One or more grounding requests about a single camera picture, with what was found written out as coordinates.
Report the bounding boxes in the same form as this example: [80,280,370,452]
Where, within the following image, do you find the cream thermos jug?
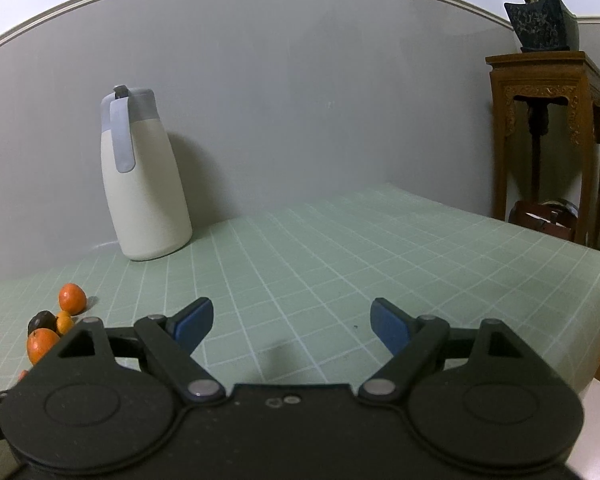
[100,85,193,262]

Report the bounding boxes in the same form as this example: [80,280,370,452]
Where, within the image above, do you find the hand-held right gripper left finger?
[27,296,227,403]

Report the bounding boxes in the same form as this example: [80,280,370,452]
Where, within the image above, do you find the green grid tablecloth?
[0,182,600,411]

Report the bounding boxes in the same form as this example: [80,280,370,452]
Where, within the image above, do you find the carved wooden plant stand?
[485,51,600,249]

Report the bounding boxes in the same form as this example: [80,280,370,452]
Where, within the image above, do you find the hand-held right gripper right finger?
[357,296,551,403]

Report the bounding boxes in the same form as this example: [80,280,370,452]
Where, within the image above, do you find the small orange tangerine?
[59,283,87,313]

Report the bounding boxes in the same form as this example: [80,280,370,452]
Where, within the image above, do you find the dark wooden object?
[509,199,579,243]

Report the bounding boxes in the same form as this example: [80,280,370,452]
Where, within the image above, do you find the dark purple round fruit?
[27,311,57,337]

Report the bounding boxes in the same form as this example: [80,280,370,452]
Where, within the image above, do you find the dark blue plant pot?
[503,0,580,53]

